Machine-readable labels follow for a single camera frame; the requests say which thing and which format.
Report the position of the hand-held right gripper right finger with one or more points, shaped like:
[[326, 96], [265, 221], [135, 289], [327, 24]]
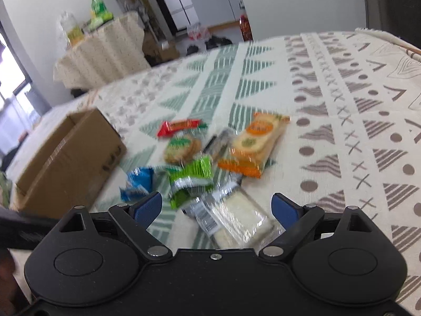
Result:
[[283, 209]]

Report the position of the clear packet with label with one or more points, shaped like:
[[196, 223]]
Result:
[[204, 217]]

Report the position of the blue snack packet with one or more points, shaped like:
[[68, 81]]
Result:
[[139, 182]]

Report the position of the dark snack packet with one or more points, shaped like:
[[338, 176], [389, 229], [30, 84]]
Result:
[[217, 143]]

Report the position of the red snack packet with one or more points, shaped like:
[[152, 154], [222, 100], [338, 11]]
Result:
[[181, 127]]

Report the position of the small green snack packet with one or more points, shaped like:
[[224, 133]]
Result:
[[190, 177]]

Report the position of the dark grey panel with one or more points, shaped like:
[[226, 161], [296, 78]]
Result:
[[371, 3]]

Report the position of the patterned blanket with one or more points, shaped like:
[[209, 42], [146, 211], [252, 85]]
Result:
[[329, 112]]

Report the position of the white kitchen cabinet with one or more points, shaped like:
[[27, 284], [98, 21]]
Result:
[[213, 0]]

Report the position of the green plastic bottle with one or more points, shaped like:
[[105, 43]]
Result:
[[98, 6]]

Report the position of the pack of water bottles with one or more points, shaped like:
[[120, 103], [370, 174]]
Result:
[[198, 32]]

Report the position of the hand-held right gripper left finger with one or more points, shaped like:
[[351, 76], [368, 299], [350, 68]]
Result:
[[149, 206]]

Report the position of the clear jar with yellow liquid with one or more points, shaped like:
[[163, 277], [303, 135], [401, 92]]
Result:
[[72, 29]]

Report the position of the white refrigerator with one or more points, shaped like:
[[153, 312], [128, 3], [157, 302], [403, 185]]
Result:
[[174, 0]]

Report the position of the cardboard box on floor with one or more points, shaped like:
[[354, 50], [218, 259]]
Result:
[[162, 49]]

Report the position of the green round cookie packet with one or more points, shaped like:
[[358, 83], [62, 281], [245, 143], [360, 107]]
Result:
[[182, 148]]

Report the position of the window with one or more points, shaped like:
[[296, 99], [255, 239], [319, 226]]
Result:
[[10, 89]]

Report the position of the brown cardboard box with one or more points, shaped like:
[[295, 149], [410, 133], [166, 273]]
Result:
[[75, 161]]

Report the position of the black shoe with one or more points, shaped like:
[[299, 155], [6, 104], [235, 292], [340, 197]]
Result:
[[192, 50], [217, 42]]

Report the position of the clear white pastry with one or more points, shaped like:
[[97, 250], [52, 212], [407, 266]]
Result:
[[240, 219]]

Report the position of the orange cracker packet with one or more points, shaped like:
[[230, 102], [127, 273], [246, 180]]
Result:
[[253, 144]]

